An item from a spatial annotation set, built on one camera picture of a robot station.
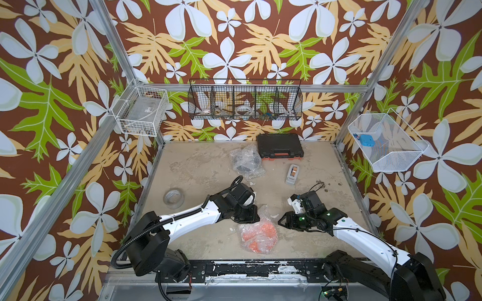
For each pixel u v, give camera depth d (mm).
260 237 808
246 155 1014
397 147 766
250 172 1011
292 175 1013
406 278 392
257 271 751
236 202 629
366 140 862
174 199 955
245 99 977
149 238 433
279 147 1150
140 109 864
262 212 864
